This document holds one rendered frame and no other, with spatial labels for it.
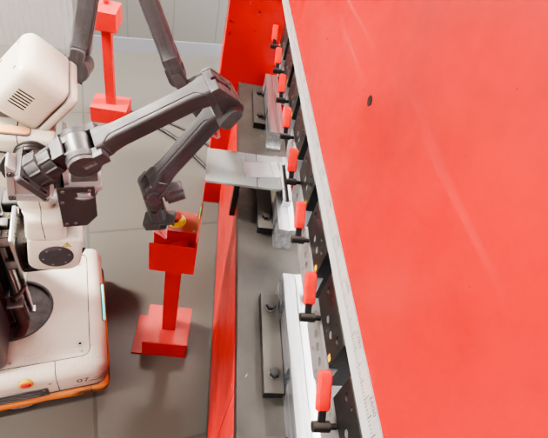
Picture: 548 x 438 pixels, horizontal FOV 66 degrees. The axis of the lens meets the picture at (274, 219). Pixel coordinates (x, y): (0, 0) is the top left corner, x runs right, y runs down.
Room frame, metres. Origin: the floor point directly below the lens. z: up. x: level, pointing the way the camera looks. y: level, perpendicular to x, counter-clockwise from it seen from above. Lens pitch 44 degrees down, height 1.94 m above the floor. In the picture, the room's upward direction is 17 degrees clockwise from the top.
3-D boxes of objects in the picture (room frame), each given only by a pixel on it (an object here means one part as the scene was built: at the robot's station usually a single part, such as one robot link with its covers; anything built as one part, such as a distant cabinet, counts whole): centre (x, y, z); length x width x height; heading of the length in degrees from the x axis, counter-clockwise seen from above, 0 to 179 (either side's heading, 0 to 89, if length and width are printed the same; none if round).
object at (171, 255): (1.00, 0.32, 0.75); 0.20 x 0.16 x 0.18; 13
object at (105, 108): (2.55, 1.39, 0.42); 0.25 x 0.20 x 0.83; 105
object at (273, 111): (1.75, 0.16, 0.92); 0.50 x 0.06 x 0.10; 15
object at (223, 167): (1.18, 0.16, 1.00); 0.26 x 0.18 x 0.01; 105
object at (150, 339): (0.99, 0.35, 0.06); 0.25 x 0.20 x 0.12; 103
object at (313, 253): (0.66, -0.14, 1.26); 0.15 x 0.09 x 0.17; 15
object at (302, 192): (0.86, -0.08, 1.26); 0.15 x 0.09 x 0.17; 15
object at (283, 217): (1.16, 0.00, 0.92); 0.39 x 0.06 x 0.10; 15
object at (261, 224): (1.16, 0.06, 0.89); 0.30 x 0.05 x 0.03; 15
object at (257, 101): (1.78, 0.23, 0.89); 0.30 x 0.05 x 0.03; 15
